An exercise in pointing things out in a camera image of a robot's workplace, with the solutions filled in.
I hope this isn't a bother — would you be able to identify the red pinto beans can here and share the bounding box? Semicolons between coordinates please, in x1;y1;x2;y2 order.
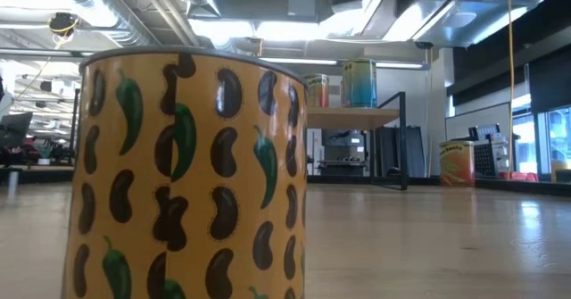
305;72;330;109

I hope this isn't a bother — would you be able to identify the blue and yellow can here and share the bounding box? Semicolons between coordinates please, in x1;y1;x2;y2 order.
341;57;378;109

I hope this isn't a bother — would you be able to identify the orange beans can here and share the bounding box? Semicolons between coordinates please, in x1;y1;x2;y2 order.
439;140;476;188

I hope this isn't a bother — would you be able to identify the wooden shelf with black legs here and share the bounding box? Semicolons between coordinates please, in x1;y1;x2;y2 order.
305;91;410;191

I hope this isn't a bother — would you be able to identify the grey machine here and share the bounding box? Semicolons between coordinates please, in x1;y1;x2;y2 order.
319;128;370;178

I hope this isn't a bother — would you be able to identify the long ceiling light strip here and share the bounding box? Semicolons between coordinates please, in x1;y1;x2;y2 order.
261;56;432;71

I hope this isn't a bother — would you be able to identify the yellow can with black beans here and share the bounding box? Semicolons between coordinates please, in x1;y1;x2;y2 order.
61;46;311;299

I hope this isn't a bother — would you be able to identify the black panel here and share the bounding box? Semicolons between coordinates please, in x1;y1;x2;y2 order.
373;126;427;179

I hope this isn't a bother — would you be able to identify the grey ceiling box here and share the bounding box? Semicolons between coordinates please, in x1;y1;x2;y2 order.
286;0;321;23

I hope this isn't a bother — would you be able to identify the black pegboard rack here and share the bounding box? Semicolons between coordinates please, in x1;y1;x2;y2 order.
472;140;501;179

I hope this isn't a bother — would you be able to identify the red bin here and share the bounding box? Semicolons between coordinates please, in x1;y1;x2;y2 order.
498;170;540;183

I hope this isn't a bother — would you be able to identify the glass window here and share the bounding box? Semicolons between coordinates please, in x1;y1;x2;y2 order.
511;94;571;182

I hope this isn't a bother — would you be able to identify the black monitor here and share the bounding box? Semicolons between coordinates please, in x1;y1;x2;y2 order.
0;111;34;151

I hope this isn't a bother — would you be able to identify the large round silver duct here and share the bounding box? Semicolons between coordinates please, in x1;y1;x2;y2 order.
35;0;151;48

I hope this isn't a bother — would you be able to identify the yellow extension cable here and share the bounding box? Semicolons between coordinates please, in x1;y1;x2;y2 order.
507;0;516;176

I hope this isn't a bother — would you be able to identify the black yellow cable reel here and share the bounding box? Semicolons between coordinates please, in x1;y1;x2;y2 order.
47;12;80;38

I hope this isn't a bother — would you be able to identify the silver metal post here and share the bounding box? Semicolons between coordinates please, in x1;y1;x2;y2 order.
7;169;20;201

